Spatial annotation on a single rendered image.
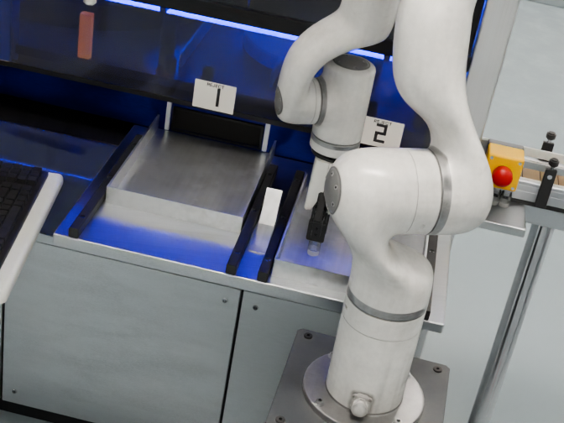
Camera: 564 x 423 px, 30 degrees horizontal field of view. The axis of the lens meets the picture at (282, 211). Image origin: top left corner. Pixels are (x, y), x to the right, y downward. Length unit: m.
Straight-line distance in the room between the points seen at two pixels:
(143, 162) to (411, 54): 0.88
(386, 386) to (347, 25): 0.55
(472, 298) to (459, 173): 2.16
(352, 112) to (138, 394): 1.11
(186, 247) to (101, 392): 0.80
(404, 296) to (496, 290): 2.18
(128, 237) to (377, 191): 0.64
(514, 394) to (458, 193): 1.84
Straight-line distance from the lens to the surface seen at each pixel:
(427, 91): 1.39
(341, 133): 1.72
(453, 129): 1.41
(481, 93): 2.05
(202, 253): 1.87
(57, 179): 2.21
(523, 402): 3.20
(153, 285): 2.38
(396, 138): 2.10
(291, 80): 1.65
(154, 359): 2.50
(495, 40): 2.02
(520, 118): 5.02
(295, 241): 1.95
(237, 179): 2.12
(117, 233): 1.90
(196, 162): 2.16
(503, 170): 2.08
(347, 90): 1.69
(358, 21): 1.62
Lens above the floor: 1.90
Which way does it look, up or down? 30 degrees down
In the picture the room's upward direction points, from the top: 10 degrees clockwise
